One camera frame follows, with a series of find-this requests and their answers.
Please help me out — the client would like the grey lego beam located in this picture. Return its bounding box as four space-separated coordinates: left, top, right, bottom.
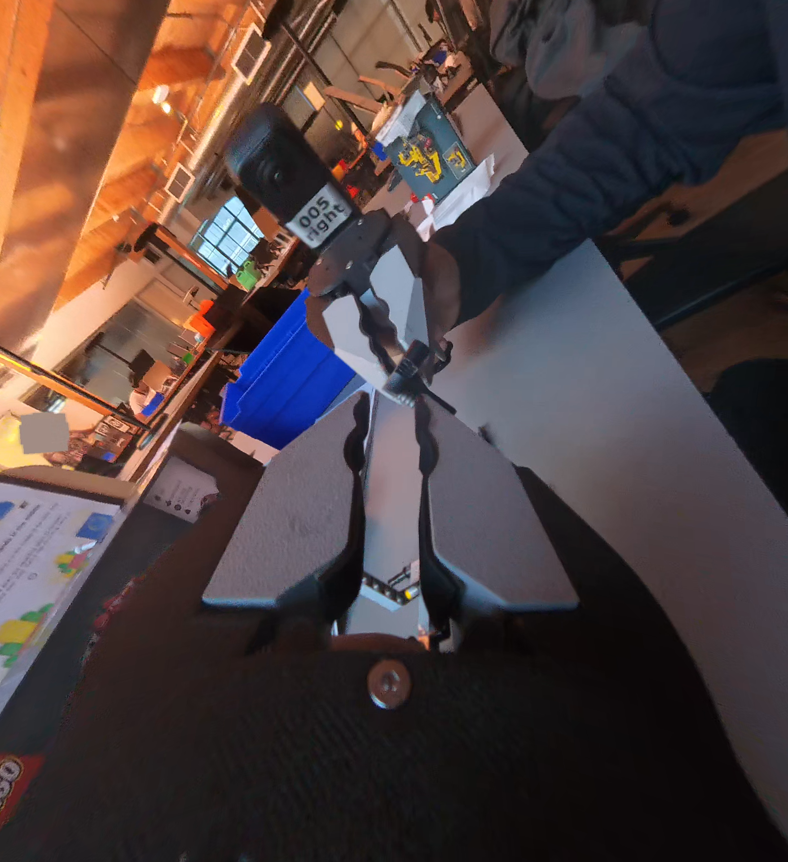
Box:
360 566 428 614

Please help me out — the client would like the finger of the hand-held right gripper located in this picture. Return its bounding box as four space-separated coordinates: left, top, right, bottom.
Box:
367 246 435 358
321 293 408 405

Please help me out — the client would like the person's right forearm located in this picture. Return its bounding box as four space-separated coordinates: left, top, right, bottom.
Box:
431 67 788 327

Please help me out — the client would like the person's dark jacket torso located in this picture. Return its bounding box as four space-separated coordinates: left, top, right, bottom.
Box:
488 0 788 203

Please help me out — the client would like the person's right hand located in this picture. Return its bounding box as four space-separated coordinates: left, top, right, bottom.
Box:
421 239 465 338

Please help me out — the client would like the white printed card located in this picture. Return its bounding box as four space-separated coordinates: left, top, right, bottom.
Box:
145 457 220 523

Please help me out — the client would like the black lego piece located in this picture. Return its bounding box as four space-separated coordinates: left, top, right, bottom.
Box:
383 340 458 415

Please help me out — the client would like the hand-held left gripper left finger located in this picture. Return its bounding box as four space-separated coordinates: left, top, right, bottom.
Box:
202 391 371 610

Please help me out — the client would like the black lego box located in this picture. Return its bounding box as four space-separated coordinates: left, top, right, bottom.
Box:
0 468 145 849

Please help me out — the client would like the grey lego box yellow vehicle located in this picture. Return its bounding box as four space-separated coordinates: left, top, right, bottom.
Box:
383 91 475 203

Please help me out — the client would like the blue plastic bin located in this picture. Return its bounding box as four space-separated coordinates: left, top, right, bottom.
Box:
220 290 368 451

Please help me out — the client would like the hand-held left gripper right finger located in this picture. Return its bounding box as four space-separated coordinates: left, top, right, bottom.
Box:
415 397 580 614

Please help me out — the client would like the white paper sheet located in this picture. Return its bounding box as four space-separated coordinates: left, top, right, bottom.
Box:
417 155 529 240

